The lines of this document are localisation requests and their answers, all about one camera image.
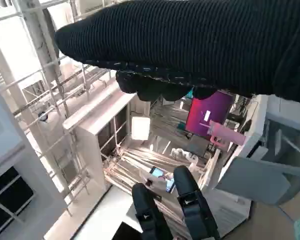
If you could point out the pink tumbler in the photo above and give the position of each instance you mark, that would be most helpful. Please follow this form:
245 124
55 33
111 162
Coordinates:
227 133

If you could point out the white metal scaffold frame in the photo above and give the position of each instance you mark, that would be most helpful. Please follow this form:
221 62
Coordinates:
40 37

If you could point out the round security camera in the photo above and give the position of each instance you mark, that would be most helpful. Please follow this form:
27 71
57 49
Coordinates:
42 117

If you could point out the phone with lit screen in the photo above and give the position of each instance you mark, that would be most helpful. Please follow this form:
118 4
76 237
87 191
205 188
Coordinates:
156 172

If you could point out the white open shelf cabinet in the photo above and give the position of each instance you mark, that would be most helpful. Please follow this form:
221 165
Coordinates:
90 150

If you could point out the glowing white light panel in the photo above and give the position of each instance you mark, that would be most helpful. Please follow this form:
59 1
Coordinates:
140 128

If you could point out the grey chair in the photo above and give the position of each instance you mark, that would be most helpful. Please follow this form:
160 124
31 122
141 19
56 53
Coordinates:
255 180

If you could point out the black knitted gloved right hand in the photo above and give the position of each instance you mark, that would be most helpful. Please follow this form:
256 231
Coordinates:
190 45

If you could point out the white unit with grille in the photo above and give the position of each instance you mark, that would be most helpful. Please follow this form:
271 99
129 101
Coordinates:
222 212

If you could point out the black left hand blue tape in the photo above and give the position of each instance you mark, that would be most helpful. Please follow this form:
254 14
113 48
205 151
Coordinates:
192 210

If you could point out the monitor with purple red screen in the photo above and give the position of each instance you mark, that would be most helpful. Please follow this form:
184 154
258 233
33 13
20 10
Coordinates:
207 110

